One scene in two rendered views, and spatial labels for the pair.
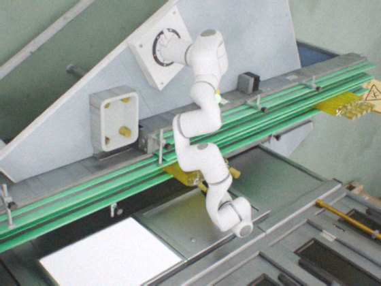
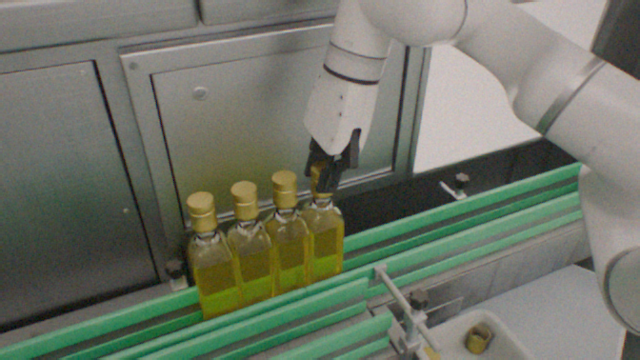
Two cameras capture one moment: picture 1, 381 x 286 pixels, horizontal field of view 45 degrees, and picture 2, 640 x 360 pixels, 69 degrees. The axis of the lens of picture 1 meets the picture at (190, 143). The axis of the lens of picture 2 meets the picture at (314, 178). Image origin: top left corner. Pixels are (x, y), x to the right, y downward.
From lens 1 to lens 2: 1.64 m
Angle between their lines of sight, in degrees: 58
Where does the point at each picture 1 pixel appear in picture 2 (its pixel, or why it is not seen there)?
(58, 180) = (542, 256)
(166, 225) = (383, 126)
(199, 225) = not seen: hidden behind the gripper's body
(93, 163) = (475, 289)
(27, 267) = not seen: hidden behind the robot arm
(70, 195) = (547, 218)
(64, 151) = (523, 315)
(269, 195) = (27, 139)
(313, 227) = not seen: outside the picture
